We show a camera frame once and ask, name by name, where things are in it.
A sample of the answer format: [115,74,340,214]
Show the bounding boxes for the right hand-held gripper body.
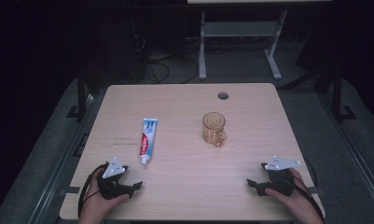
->
[260,155,302,198]

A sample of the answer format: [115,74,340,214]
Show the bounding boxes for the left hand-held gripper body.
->
[96,156,135,201]

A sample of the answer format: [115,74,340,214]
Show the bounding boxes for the person's left hand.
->
[78,169,131,224]

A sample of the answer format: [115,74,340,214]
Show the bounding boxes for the person's right hand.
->
[264,167,325,224]

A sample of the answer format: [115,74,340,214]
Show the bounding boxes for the white red blue toothpaste tube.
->
[139,118,159,166]

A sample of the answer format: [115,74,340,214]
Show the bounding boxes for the amber glass cup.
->
[201,111,228,148]

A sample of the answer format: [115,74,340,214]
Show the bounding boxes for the dark computer tower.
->
[80,0,146,86]

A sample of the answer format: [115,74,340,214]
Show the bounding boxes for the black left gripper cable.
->
[77,163,107,219]

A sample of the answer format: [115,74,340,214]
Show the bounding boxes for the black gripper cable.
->
[291,158,326,223]
[77,163,107,219]

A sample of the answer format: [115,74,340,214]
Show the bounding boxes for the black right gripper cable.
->
[291,158,326,223]

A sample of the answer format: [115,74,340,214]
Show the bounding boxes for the aluminium floor rail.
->
[27,92,99,224]
[318,91,374,216]

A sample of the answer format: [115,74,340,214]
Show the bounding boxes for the black metal post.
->
[65,66,87,122]
[331,66,357,123]

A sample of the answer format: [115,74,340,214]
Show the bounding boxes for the black floor cables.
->
[132,15,201,85]

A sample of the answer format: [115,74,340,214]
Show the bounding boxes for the white metal stand frame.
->
[198,8,289,81]

